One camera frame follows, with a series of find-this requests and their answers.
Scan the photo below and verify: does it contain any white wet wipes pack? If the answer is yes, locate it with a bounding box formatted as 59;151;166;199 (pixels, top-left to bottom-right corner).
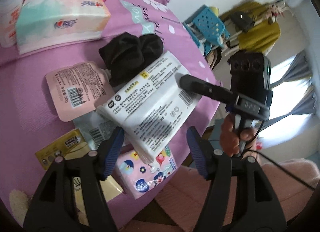
97;51;201;164

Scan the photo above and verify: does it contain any right forearm pink sleeve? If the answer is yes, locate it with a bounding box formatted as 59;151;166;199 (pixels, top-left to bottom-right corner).
155;159;319;231

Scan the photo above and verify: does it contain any right hand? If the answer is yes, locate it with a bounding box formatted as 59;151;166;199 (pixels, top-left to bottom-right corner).
220;114;257;157

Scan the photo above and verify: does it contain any yellow hanging jacket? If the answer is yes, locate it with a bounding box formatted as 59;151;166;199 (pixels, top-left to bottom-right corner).
220;1;283;55

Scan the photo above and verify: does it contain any beige plush toy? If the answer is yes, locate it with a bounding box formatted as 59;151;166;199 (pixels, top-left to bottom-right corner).
9;189;31;226

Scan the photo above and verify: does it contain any black hanging handbag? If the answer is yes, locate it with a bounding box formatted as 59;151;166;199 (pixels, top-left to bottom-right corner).
229;11;254;33

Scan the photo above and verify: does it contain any grey curtain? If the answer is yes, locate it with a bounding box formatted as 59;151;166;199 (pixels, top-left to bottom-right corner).
270;51;316;119

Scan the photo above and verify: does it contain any blue plastic chair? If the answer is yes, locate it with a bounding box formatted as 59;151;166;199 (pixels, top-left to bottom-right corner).
183;5;230;56

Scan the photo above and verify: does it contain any yellow small packet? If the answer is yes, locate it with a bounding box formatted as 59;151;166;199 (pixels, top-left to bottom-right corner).
35;129;91;170

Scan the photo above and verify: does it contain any black fabric bundle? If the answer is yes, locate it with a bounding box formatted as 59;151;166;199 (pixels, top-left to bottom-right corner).
99;32;164;87

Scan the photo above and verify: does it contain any floral pink tissue pack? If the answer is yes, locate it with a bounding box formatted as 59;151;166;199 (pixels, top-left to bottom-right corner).
114;146;177;199

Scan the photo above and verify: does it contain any silver barcode packet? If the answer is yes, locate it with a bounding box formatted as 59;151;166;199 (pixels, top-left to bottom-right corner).
73;111;117;150

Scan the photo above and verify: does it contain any pink spout pouch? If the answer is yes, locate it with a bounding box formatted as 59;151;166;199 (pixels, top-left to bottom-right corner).
46;62;114;122

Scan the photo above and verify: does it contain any pastel tissue pack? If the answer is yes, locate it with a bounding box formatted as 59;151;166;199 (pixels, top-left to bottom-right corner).
15;0;111;55

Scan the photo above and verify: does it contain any white pump lotion bottle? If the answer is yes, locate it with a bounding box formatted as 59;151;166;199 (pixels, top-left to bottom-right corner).
1;0;23;48

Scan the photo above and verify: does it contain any black cable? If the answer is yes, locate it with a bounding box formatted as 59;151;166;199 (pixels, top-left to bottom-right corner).
246;119;316;191

